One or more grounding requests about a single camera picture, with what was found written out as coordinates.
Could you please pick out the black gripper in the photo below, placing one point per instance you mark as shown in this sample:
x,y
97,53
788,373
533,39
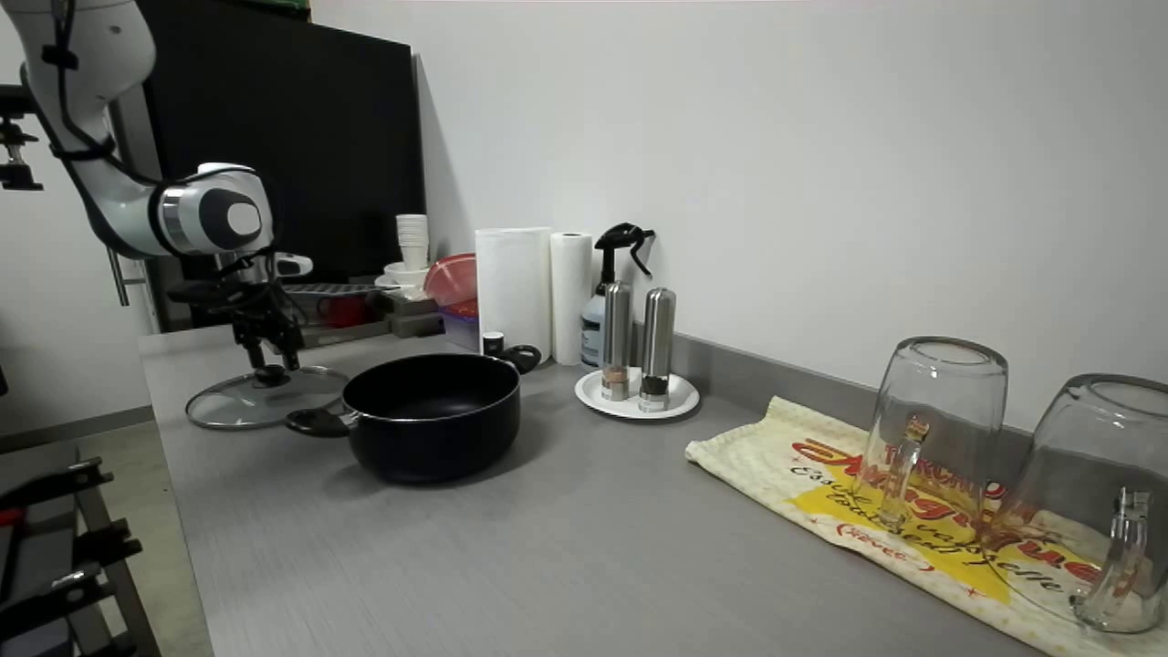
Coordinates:
x,y
255,309

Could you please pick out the clear glass pot lid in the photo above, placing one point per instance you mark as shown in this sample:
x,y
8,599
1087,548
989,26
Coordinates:
x,y
261,401

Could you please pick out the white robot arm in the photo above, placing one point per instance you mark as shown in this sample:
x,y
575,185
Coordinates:
x,y
81,62

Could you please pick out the black cooking pot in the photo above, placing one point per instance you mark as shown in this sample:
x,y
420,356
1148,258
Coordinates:
x,y
426,419

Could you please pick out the tilted red-lid plastic container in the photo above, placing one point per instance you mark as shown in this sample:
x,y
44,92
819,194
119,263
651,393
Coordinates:
x,y
452,285

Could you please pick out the stacked white cups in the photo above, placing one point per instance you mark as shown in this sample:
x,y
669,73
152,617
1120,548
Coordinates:
x,y
415,258

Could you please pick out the small dark spice jar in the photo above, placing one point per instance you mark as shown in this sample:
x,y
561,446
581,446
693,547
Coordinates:
x,y
493,346

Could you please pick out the front white paper towel roll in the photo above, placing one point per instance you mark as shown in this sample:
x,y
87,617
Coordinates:
x,y
512,269

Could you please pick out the white paper towel roll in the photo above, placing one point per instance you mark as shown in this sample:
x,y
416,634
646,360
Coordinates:
x,y
572,285
512,269

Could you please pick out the rear white paper towel roll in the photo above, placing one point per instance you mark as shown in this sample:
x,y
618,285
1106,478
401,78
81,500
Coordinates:
x,y
572,285

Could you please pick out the black-capped spray bottle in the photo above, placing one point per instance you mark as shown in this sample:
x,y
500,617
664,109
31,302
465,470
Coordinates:
x,y
593,314

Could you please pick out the left steel grinder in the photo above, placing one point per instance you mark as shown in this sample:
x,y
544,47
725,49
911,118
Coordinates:
x,y
615,342

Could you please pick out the steel grinder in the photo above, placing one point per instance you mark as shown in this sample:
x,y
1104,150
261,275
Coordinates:
x,y
615,342
659,346

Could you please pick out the right steel grinder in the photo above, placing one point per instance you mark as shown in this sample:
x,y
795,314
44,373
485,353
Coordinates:
x,y
659,346

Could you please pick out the small white saucer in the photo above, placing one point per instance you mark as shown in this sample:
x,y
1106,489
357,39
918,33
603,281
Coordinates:
x,y
681,401

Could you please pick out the near upturned drinking glass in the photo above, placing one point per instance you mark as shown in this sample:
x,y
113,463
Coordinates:
x,y
935,421

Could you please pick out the upturned drinking glass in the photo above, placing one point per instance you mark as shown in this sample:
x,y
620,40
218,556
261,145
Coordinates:
x,y
935,421
1100,433

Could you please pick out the far upturned drinking glass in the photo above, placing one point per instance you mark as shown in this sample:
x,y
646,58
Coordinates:
x,y
1100,433

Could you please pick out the small clear glass bottle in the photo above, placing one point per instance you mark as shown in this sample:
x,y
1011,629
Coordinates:
x,y
1125,599

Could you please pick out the black camera on stand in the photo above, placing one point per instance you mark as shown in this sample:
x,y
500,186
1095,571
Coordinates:
x,y
13,138

